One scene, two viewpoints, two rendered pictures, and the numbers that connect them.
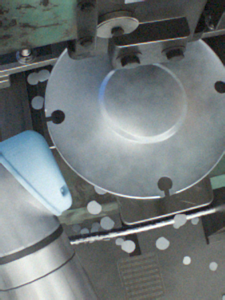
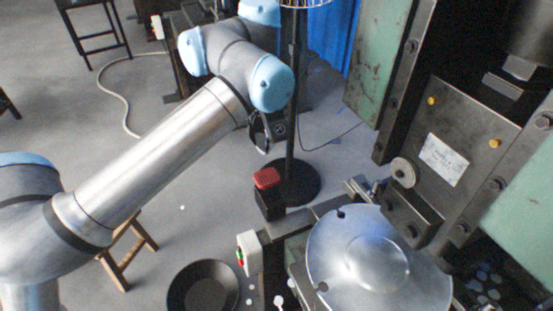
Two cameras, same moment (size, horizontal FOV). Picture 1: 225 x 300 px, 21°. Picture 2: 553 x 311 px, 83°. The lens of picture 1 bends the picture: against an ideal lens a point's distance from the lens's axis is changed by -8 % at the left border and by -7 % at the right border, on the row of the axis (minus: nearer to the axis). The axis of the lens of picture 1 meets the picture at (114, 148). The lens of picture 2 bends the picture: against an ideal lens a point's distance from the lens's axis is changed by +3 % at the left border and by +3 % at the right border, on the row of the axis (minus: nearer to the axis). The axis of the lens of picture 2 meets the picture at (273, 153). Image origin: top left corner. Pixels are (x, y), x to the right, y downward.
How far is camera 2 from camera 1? 44 cm
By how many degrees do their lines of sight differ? 48
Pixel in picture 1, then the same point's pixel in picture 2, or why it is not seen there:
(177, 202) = (312, 299)
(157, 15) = (429, 196)
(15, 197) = (250, 62)
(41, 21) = (368, 89)
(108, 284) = not seen: outside the picture
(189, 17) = (446, 225)
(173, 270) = not seen: outside the picture
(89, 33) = (383, 141)
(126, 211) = (296, 265)
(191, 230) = not seen: outside the picture
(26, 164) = (270, 61)
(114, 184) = (312, 253)
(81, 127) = (340, 228)
